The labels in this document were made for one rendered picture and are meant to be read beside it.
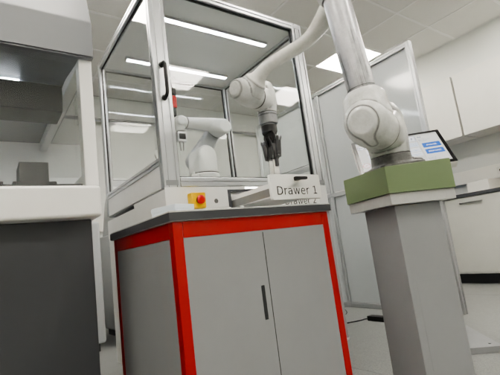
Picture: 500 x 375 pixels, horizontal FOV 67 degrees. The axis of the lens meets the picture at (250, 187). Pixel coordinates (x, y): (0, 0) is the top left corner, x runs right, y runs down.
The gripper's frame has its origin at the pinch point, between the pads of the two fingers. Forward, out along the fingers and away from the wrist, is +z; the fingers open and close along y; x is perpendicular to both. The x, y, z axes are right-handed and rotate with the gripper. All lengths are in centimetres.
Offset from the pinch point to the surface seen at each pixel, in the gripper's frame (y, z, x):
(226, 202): 22.9, 11.9, 13.6
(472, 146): 65, -48, -358
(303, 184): -10.8, 10.0, -6.2
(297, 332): -36, 62, 30
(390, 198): -53, 24, -6
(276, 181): -10.9, 9.0, 9.0
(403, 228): -52, 34, -13
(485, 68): 21, -118, -322
